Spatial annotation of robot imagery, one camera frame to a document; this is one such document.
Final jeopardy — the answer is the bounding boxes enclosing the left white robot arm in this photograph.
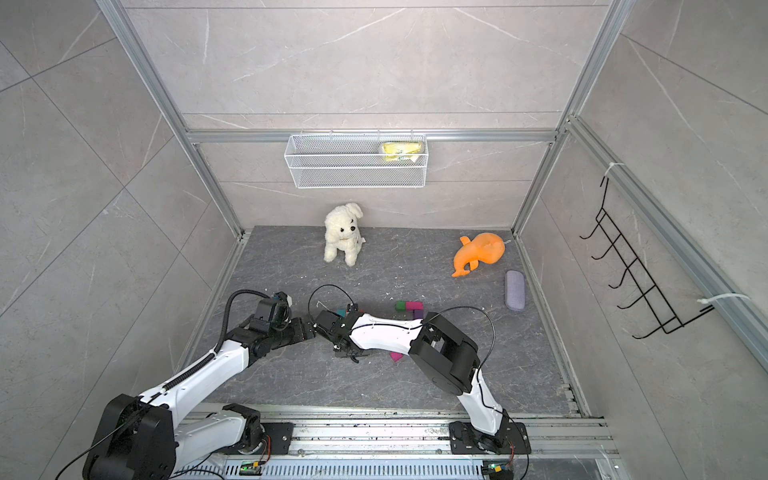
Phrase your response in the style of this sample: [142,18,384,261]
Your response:
[82,292,315,479]

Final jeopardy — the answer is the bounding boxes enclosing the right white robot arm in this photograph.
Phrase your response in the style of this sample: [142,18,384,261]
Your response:
[314,311,504,439]

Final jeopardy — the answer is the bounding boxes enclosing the white plush dog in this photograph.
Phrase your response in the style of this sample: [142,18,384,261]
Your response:
[324,203,365,267]

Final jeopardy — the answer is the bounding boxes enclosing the orange toy watering can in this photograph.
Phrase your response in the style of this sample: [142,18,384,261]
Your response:
[452,232,506,278]

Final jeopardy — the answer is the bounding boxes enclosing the purple glasses case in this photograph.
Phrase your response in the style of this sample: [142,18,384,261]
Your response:
[505,270,526,312]

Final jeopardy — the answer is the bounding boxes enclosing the yellow packet in basket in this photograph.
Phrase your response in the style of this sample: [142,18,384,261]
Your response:
[378,141,424,163]

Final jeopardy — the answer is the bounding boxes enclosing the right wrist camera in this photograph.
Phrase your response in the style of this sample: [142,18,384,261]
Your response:
[314,309,363,343]

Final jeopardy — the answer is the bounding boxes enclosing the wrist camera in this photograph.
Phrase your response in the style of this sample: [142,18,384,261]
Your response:
[249,292,292,333]
[314,309,363,343]

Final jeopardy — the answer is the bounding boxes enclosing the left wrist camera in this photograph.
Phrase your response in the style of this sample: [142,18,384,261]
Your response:
[249,292,292,333]

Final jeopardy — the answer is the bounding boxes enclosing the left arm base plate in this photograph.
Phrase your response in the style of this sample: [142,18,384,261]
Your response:
[208,421,296,456]

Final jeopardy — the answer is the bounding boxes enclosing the white wire mesh basket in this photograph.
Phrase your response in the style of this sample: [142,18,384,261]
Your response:
[284,132,429,189]

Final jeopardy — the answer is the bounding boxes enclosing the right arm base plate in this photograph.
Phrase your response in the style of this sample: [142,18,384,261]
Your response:
[448,417,532,455]

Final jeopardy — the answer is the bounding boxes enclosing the aluminium mounting rail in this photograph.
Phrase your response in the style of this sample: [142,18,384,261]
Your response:
[170,403,629,479]

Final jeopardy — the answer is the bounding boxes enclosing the black wire hook rack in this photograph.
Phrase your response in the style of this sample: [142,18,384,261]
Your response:
[579,177,715,340]

